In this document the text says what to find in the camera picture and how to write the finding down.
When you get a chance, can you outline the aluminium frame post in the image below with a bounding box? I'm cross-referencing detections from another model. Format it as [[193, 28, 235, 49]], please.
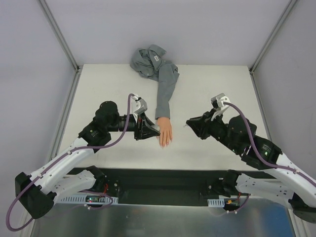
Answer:
[[249, 0, 299, 75], [38, 0, 79, 72]]

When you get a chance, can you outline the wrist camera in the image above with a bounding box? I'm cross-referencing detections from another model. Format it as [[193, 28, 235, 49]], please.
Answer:
[[210, 93, 230, 121], [131, 94, 148, 120]]

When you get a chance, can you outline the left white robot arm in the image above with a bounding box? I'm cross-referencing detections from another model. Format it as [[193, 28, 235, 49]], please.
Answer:
[[15, 98, 160, 219]]

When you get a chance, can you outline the mannequin hand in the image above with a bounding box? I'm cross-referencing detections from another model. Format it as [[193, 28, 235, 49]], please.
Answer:
[[157, 117, 173, 148]]

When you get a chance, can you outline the clear nail polish bottle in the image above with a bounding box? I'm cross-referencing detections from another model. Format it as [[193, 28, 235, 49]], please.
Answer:
[[152, 124, 160, 132]]

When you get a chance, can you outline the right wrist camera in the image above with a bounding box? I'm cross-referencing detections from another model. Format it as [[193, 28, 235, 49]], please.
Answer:
[[210, 93, 230, 121]]

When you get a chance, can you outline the right white cable duct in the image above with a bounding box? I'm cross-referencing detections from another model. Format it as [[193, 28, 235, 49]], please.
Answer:
[[207, 198, 241, 207]]

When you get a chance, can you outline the left aluminium frame post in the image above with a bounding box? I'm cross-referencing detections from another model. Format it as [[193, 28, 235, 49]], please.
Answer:
[[38, 0, 79, 72]]

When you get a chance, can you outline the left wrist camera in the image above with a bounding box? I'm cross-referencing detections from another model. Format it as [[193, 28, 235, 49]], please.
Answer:
[[131, 94, 148, 120]]

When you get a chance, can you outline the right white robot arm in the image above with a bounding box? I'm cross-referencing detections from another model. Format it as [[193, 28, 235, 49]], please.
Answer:
[[186, 110, 316, 223]]

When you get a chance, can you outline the grey shirt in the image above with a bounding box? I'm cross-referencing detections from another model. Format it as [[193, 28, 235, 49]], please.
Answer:
[[130, 44, 180, 119]]

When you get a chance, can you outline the right aluminium frame post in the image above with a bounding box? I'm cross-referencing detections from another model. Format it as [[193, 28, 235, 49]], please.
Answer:
[[249, 0, 299, 75]]

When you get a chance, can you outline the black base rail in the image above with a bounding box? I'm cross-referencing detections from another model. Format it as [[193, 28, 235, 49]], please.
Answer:
[[69, 167, 272, 205]]

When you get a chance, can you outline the left white cable duct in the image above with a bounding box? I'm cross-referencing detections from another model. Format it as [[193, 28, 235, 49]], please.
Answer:
[[58, 194, 119, 205]]

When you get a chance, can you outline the white cable duct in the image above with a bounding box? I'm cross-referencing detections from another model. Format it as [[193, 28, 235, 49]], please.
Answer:
[[58, 194, 119, 205], [207, 198, 241, 207]]

